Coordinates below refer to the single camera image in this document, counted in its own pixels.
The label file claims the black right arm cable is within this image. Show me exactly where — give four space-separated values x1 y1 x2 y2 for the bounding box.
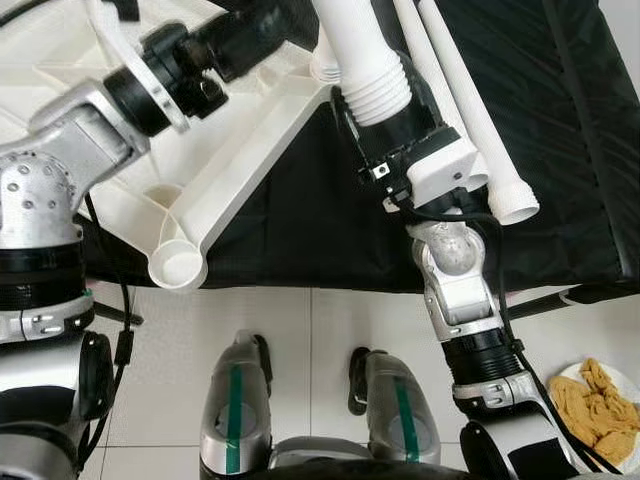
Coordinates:
383 195 621 476

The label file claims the white plastic children table top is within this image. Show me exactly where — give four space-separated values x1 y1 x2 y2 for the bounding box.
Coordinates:
0 0 346 291

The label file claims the silver right robot leg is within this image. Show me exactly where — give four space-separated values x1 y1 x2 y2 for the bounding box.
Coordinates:
348 345 441 466

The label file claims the silver robot leg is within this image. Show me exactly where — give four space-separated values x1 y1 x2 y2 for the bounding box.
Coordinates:
200 330 273 476
348 345 441 466

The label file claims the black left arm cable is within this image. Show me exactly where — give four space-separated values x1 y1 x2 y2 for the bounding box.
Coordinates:
78 190 136 466

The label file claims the black cloth table cover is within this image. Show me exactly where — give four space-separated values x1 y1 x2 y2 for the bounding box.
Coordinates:
75 0 640 296

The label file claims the silver left robot leg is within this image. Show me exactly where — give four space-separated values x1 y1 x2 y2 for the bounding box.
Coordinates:
200 330 273 476

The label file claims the black robot waist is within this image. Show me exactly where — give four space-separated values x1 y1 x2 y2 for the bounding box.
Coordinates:
240 455 501 480

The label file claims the white round plate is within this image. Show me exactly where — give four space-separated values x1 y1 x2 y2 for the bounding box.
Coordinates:
548 360 640 473

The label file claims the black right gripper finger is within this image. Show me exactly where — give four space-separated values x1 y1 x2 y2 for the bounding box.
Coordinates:
330 86 373 177
400 55 443 137

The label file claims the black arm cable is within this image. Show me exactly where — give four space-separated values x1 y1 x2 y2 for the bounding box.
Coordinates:
78 190 136 466
383 195 621 476

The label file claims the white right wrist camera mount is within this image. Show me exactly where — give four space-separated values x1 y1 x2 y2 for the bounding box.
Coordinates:
405 130 482 212

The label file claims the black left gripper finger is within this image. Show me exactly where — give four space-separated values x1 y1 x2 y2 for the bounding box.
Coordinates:
205 0 323 86

